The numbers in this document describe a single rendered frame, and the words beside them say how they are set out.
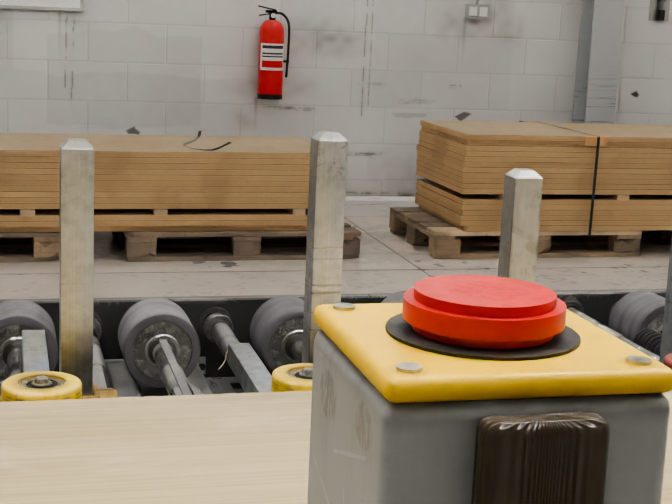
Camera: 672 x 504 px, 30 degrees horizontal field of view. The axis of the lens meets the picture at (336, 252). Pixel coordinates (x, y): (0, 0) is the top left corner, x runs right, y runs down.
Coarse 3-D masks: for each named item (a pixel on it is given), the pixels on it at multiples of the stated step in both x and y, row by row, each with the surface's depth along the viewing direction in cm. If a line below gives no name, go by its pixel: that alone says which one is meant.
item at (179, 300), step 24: (48, 312) 189; (96, 312) 191; (120, 312) 191; (192, 312) 194; (240, 312) 196; (600, 312) 212; (240, 336) 197; (216, 360) 197; (144, 384) 191; (216, 384) 193
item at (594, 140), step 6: (558, 126) 715; (582, 132) 686; (588, 138) 666; (594, 138) 667; (600, 138) 668; (606, 138) 669; (588, 144) 667; (594, 144) 668; (600, 144) 668; (606, 144) 669; (594, 168) 670; (594, 174) 671; (594, 180) 672; (594, 186) 672; (594, 192) 673; (588, 234) 677
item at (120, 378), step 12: (108, 360) 192; (120, 360) 193; (204, 360) 196; (108, 372) 187; (120, 372) 188; (192, 372) 189; (204, 372) 196; (120, 384) 182; (132, 384) 182; (192, 384) 183; (204, 384) 184; (120, 396) 176; (132, 396) 177
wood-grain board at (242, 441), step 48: (0, 432) 115; (48, 432) 115; (96, 432) 116; (144, 432) 116; (192, 432) 117; (240, 432) 117; (288, 432) 118; (0, 480) 103; (48, 480) 104; (96, 480) 104; (144, 480) 105; (192, 480) 105; (240, 480) 106; (288, 480) 106
